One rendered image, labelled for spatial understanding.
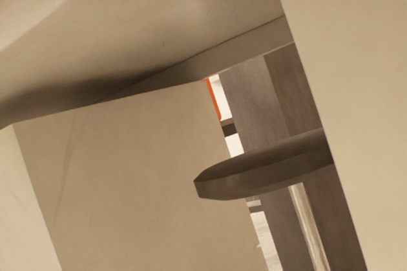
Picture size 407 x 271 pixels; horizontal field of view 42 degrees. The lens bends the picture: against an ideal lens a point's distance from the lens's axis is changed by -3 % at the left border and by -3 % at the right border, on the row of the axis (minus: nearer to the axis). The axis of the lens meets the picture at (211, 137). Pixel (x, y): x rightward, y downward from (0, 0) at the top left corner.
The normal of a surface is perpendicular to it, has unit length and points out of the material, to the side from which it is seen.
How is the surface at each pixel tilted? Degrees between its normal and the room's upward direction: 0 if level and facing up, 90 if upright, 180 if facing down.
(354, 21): 90
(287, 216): 90
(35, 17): 90
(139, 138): 90
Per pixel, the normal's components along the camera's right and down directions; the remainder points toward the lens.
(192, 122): 0.72, -0.23
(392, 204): -0.62, 0.22
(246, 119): -0.76, 0.26
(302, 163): -0.02, 0.03
